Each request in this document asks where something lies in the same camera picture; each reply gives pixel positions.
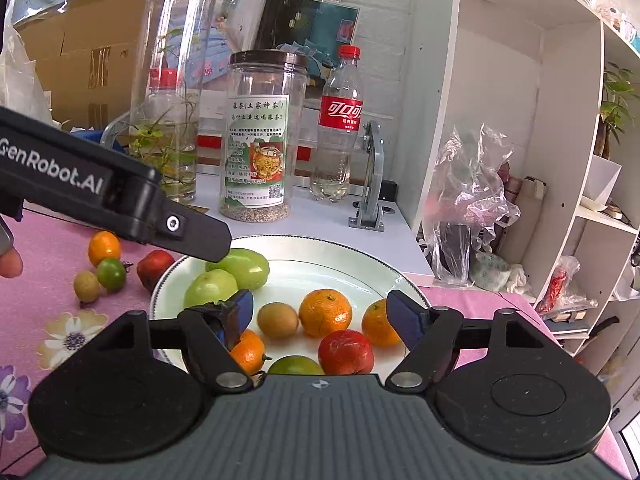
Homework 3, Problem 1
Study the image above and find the clear bottle red cap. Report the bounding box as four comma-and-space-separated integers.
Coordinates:
143, 67, 181, 124

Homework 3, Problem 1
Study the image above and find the tangerine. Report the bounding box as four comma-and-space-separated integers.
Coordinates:
298, 288, 352, 338
361, 299, 400, 348

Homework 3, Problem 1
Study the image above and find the red apple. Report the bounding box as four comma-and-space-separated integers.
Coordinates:
137, 249, 175, 292

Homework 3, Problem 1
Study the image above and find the potted green plant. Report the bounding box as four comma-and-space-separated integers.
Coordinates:
594, 62, 639, 159

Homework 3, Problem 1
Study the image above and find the person's fingertip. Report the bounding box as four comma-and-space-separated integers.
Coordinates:
0, 248, 23, 278

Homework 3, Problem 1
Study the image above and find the brown kiwi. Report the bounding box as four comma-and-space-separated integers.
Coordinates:
257, 302, 298, 339
73, 271, 101, 304

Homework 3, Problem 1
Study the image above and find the cardboard box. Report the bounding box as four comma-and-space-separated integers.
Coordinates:
16, 0, 145, 130

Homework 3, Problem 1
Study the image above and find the cola bottle red label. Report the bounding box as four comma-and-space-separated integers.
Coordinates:
310, 44, 363, 203

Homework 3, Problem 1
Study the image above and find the white raised board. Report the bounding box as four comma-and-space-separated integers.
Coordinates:
188, 173, 435, 276

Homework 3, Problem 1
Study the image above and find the white shelf unit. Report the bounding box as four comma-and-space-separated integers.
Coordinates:
389, 0, 640, 411

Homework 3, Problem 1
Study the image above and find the glass vase with plant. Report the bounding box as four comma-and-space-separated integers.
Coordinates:
128, 0, 216, 204

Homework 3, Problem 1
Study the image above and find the crumpled clear plastic bag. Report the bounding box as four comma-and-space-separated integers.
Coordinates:
421, 125, 521, 285

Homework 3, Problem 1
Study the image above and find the small green tomato in plate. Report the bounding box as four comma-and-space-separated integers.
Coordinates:
268, 356, 324, 376

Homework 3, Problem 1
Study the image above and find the green mango in plate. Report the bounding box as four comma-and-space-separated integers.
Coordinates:
205, 248, 270, 290

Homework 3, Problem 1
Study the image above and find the white oval plate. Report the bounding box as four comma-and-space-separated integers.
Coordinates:
150, 235, 428, 382

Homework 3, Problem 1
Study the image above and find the small red tomato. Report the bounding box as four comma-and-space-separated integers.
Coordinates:
318, 330, 374, 375

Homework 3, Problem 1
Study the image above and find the large orange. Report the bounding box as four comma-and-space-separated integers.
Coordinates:
88, 231, 122, 268

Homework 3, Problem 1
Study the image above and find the grey clamp bracket right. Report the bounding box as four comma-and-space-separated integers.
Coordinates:
349, 120, 384, 232

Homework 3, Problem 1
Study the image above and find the clear jar with seeds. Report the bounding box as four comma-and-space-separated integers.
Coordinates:
219, 50, 308, 223

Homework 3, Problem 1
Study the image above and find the small orange in plate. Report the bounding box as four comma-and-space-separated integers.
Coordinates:
231, 330, 267, 376

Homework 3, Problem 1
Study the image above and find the large green mango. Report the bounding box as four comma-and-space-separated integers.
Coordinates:
183, 269, 239, 308

